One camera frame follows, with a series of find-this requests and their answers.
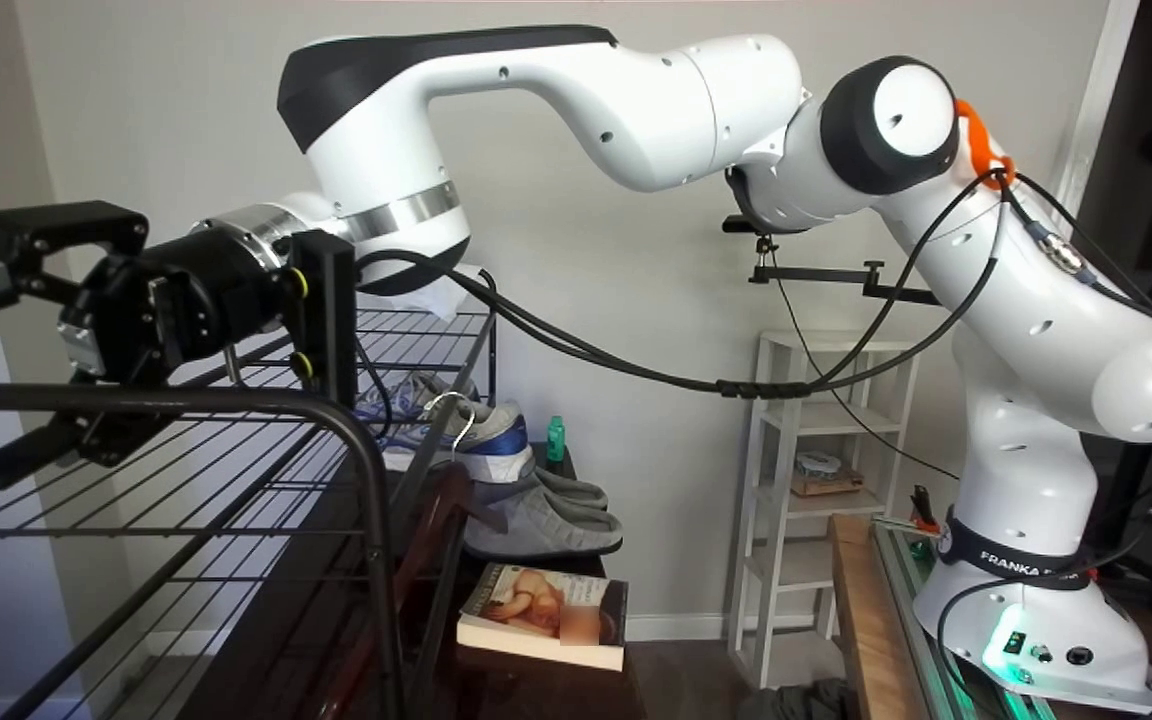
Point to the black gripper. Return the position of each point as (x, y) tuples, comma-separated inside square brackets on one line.
[(142, 316)]

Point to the black metal shoe rack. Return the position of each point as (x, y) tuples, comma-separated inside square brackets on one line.
[(207, 511)]

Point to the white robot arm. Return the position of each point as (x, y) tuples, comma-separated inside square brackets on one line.
[(1050, 348)]

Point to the grey blue sneaker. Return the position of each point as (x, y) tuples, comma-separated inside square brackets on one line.
[(486, 438)]

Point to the dark wooden dresser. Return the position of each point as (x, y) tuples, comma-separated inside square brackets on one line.
[(447, 638)]

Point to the green plastic bottle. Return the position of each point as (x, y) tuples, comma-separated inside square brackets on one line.
[(554, 446)]

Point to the grey slipper near bottle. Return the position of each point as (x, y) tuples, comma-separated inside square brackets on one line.
[(536, 536)]

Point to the grey slipper near book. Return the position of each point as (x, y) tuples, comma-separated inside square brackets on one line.
[(571, 491)]

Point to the paperback book with portrait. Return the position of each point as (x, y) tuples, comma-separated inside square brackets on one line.
[(543, 614)]

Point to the white shelf unit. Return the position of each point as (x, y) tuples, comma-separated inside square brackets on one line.
[(811, 460)]

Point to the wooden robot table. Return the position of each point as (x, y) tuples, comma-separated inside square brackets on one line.
[(880, 653)]

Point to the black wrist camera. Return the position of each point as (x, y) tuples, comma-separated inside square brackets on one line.
[(47, 229)]

